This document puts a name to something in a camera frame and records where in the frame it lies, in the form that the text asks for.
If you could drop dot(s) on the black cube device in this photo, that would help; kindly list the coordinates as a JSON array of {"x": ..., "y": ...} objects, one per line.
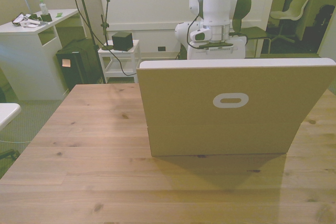
[{"x": 121, "y": 41}]

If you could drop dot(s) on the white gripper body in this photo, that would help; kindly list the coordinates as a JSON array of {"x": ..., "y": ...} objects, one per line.
[{"x": 240, "y": 50}]

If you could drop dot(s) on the black microphone stand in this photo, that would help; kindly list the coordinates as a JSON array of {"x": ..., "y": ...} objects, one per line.
[{"x": 106, "y": 24}]

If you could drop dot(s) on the black cup holder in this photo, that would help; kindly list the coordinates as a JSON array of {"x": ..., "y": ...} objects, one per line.
[{"x": 46, "y": 17}]

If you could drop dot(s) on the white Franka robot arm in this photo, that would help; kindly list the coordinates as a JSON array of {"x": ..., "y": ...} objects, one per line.
[{"x": 215, "y": 6}]

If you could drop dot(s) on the white round table edge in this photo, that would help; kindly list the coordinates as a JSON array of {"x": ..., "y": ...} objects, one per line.
[{"x": 6, "y": 113}]

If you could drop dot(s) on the green seat chair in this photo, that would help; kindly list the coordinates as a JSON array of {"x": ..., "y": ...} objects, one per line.
[{"x": 252, "y": 32}]

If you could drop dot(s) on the green sticky note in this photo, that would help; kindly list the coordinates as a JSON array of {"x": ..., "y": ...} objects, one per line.
[{"x": 59, "y": 14}]

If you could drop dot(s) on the small white side table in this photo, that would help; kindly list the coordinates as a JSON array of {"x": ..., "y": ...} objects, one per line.
[{"x": 123, "y": 61}]

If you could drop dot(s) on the white swivel chair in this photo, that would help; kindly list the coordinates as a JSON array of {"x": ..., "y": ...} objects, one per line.
[{"x": 288, "y": 16}]

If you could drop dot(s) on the black tripod stand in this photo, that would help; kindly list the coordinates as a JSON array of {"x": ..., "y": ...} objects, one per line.
[{"x": 84, "y": 3}]

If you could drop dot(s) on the clear plastic bottle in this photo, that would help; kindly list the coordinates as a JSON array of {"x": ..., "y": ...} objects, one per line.
[{"x": 43, "y": 7}]

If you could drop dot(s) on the cardboard box with oval logo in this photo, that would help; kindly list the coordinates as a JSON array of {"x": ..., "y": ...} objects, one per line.
[{"x": 225, "y": 108}]

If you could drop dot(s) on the white desk cabinet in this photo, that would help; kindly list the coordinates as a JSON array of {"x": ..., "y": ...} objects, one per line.
[{"x": 29, "y": 56}]

